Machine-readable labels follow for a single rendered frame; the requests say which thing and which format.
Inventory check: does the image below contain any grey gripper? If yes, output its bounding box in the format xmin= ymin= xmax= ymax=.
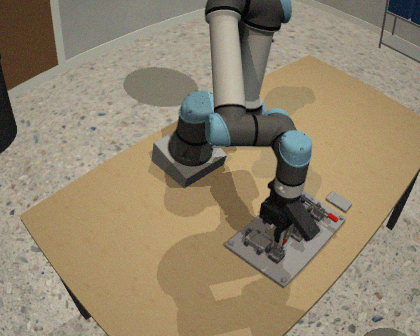
xmin=259 ymin=178 xmax=301 ymax=250

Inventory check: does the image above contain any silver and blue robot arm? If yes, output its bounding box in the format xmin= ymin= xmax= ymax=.
xmin=168 ymin=0 xmax=320 ymax=242

